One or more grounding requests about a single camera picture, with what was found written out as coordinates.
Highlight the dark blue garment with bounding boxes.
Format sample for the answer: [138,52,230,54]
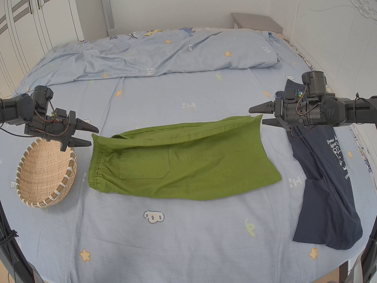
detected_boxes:
[275,80,363,250]

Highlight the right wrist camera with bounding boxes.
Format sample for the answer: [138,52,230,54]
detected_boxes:
[284,88,304,102]

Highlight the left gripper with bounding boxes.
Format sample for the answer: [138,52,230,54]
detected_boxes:
[38,110,99,152]

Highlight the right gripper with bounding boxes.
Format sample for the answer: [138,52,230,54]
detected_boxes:
[249,96,308,130]

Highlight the bed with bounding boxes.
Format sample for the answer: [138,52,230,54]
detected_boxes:
[0,0,377,283]

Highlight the white wardrobe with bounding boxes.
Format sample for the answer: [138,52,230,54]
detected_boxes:
[0,0,86,99]

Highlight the grey bedside table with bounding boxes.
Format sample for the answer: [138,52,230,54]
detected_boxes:
[231,13,284,35]

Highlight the pale blue quilt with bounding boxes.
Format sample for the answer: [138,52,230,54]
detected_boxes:
[38,27,285,86]

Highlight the black cable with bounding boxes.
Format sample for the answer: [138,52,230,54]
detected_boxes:
[0,124,31,138]

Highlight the round woven basket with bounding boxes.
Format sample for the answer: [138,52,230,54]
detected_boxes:
[16,137,78,209]

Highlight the green shorts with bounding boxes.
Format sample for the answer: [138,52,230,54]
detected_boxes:
[88,114,283,202]

